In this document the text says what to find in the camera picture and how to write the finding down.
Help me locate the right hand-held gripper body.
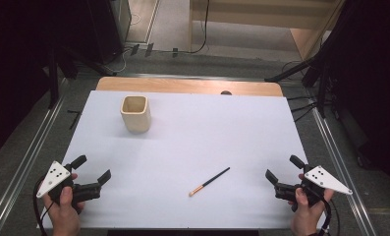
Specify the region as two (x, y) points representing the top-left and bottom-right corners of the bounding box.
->
(274, 165), (354, 208)

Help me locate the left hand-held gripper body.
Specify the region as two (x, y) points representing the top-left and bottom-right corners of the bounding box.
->
(35, 160), (102, 207)

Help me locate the black makeup brush orange tip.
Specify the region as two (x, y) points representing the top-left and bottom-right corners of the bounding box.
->
(188, 166), (232, 198)

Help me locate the beige square cup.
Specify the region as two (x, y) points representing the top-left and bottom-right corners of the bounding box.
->
(120, 94), (152, 135)

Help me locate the person's right hand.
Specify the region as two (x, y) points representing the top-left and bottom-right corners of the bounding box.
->
(287, 172), (335, 236)

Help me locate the person's left hand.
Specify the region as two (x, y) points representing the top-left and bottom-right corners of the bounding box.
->
(42, 172), (86, 236)

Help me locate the white table mat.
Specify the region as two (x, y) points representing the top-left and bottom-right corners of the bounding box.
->
(37, 90), (326, 230)

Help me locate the black metal stand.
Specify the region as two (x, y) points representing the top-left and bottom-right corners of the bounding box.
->
(264, 0), (361, 119)

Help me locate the dark cabinet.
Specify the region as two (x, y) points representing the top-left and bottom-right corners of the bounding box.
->
(84, 0), (133, 65)

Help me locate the light wooden furniture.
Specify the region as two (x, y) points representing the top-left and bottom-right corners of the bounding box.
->
(188, 0), (347, 62)

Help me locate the metal floor rail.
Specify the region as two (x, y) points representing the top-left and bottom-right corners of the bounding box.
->
(305, 88), (379, 236)
(0, 78), (69, 236)

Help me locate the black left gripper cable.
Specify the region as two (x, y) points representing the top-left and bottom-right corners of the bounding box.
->
(32, 176), (57, 236)

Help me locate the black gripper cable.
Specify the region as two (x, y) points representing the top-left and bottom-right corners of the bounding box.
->
(32, 176), (57, 236)
(313, 187), (342, 236)

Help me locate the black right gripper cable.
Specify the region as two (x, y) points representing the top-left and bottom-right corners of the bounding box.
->
(313, 187), (342, 236)

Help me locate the small black floor bracket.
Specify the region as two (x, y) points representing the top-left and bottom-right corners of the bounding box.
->
(67, 109), (83, 131)

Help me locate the black cables bundle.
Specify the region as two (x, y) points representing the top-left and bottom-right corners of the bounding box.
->
(285, 93), (334, 124)

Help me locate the white floor cable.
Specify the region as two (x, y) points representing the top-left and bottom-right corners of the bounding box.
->
(103, 47), (133, 75)

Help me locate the long black floor cable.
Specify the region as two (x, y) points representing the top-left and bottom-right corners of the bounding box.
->
(156, 0), (211, 55)

